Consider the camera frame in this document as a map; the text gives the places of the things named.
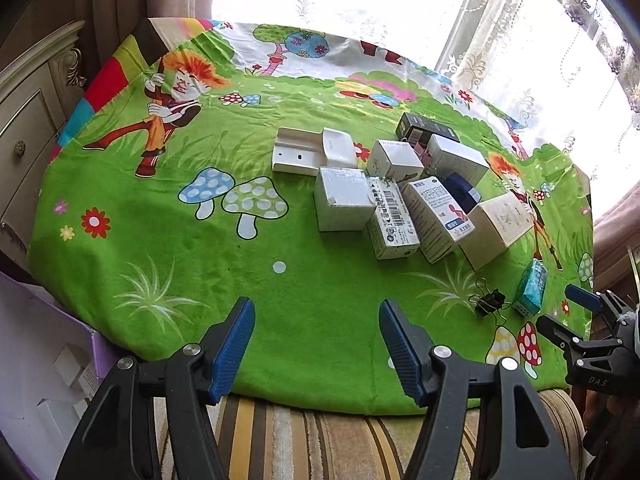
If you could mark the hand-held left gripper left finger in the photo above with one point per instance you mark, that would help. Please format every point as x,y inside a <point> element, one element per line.
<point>231,350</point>

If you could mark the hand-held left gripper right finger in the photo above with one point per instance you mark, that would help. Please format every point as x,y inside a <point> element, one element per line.
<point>400,350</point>

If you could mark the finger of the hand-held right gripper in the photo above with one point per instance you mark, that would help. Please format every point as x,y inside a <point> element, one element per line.
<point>582,297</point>
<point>557,330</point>

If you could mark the beige square box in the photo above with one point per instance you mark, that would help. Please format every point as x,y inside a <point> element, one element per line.
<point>497,230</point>

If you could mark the white barcode label box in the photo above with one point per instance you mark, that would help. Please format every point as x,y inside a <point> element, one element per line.
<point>392,225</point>

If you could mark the white blue medicine box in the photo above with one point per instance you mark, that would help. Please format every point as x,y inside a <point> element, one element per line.
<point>435,220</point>

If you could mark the dark blue box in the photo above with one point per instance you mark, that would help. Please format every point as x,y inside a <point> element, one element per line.
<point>465,192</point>

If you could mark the white cube box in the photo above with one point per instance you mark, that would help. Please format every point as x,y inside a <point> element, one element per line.
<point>345,200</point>

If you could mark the plain white box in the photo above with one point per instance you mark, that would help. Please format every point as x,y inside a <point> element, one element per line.
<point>392,160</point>

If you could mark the purple storage box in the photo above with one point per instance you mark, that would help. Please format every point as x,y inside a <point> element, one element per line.
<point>30,360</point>

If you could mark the teal small box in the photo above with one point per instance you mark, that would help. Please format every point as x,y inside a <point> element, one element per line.
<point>531,287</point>

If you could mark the pinkish brown upholstered furniture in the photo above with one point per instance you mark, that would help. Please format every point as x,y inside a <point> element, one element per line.
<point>617,240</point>

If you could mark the black binder clip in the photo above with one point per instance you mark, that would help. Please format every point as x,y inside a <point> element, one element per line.
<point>489,302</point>

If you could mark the green cartoon printed blanket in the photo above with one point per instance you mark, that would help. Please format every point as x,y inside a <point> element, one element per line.
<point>200,270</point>

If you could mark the striped rug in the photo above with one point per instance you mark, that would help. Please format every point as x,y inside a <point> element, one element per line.
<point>310,445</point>

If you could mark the small white carton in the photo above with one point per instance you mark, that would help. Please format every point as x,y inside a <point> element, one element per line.
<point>75,367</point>
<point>57,417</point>

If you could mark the white grey box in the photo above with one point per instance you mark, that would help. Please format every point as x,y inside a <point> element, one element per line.
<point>457,157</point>

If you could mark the rose gold binder clip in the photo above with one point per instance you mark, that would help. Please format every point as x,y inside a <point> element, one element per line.
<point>421,154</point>

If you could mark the white open tray box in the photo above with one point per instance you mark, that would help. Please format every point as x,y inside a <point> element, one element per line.
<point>305,152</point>

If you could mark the black box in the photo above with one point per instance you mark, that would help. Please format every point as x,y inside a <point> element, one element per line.
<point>422,127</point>

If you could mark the white lace sheer curtain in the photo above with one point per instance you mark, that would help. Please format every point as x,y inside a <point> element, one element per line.
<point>525,50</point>

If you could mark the white carved dresser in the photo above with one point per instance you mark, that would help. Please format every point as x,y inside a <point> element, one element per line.
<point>35,125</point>

